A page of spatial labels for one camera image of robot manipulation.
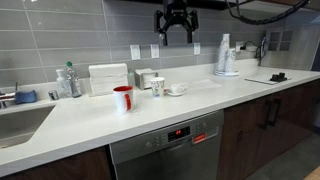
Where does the dark wood cabinet door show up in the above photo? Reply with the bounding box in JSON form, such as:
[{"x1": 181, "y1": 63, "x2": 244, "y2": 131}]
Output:
[
  {"x1": 216, "y1": 94, "x2": 269, "y2": 180},
  {"x1": 256, "y1": 79, "x2": 320, "y2": 169}
]

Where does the black plug cable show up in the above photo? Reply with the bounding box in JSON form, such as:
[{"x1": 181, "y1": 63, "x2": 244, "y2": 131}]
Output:
[{"x1": 239, "y1": 34, "x2": 268, "y2": 66}]

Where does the small metal sink fitting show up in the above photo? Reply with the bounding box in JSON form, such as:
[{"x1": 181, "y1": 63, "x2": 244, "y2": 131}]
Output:
[{"x1": 47, "y1": 89, "x2": 60, "y2": 101}]

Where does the small white espresso cup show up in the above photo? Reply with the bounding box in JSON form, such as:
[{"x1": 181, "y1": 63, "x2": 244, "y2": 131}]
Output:
[{"x1": 170, "y1": 83, "x2": 186, "y2": 95}]

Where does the round white tray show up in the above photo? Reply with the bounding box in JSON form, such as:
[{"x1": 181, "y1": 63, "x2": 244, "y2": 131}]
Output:
[{"x1": 213, "y1": 69, "x2": 241, "y2": 78}]

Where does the clear soap bottle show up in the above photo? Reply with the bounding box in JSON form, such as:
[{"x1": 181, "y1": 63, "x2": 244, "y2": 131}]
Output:
[{"x1": 55, "y1": 68, "x2": 72, "y2": 99}]

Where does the white mug with red handle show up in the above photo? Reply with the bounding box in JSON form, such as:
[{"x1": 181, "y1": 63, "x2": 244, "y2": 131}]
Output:
[{"x1": 112, "y1": 85, "x2": 135, "y2": 114}]

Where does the stainless steel sink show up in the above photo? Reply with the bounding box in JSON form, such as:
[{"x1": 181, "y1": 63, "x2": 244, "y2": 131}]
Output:
[{"x1": 0, "y1": 105, "x2": 57, "y2": 150}]

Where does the white flat mat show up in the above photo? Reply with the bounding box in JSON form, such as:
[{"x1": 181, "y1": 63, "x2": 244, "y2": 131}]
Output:
[{"x1": 244, "y1": 73, "x2": 292, "y2": 86}]

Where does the tall patterned paper cup stack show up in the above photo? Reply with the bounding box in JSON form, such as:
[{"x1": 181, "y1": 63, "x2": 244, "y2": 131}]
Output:
[{"x1": 215, "y1": 33, "x2": 231, "y2": 74}]

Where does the metal napkin dispenser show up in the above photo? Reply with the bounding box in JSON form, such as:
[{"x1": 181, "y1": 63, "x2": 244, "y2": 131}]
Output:
[{"x1": 134, "y1": 68, "x2": 160, "y2": 91}]

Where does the white wall outlet with plug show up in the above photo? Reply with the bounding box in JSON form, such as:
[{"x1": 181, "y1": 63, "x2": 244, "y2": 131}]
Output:
[{"x1": 235, "y1": 40, "x2": 245, "y2": 53}]

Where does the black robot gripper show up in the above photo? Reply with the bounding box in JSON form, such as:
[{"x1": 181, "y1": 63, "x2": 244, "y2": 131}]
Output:
[{"x1": 154, "y1": 0, "x2": 200, "y2": 47}]

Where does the white saucer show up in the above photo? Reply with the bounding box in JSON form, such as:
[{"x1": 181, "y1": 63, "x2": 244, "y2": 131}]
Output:
[{"x1": 165, "y1": 88, "x2": 186, "y2": 98}]

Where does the white wall switch plate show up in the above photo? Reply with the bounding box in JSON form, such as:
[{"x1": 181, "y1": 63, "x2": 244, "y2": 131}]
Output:
[{"x1": 129, "y1": 44, "x2": 142, "y2": 61}]

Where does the clear water bottle green cap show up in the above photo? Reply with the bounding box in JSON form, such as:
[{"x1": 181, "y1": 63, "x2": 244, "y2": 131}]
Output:
[{"x1": 65, "y1": 60, "x2": 83, "y2": 99}]

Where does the white napkin dispenser box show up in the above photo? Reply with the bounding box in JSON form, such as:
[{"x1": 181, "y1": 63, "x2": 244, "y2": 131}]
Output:
[{"x1": 88, "y1": 62, "x2": 130, "y2": 97}]

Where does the black cabinet handle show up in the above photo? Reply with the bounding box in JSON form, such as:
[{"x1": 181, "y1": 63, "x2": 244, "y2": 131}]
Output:
[{"x1": 269, "y1": 98, "x2": 282, "y2": 128}]

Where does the dark wood sink cabinet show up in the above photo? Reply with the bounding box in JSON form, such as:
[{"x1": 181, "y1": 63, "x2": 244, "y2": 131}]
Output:
[{"x1": 0, "y1": 145, "x2": 114, "y2": 180}]

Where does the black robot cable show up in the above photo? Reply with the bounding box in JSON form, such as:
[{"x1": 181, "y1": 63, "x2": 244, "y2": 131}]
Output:
[{"x1": 224, "y1": 0, "x2": 312, "y2": 26}]

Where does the stainless steel dishwasher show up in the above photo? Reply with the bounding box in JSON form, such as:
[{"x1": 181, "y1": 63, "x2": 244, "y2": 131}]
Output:
[{"x1": 109, "y1": 109, "x2": 225, "y2": 180}]

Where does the chrome faucet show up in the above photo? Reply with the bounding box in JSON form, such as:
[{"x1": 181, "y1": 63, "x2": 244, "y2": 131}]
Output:
[{"x1": 0, "y1": 81, "x2": 20, "y2": 110}]

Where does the blue sponge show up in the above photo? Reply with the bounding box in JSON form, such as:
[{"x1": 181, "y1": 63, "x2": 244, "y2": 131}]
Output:
[{"x1": 14, "y1": 89, "x2": 38, "y2": 105}]

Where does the black object on mat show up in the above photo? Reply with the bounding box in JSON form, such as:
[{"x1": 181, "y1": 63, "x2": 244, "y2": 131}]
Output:
[{"x1": 269, "y1": 72, "x2": 289, "y2": 83}]

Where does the short patterned paper cup stack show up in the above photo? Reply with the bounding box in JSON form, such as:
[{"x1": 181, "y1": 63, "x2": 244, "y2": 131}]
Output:
[{"x1": 224, "y1": 47, "x2": 237, "y2": 74}]

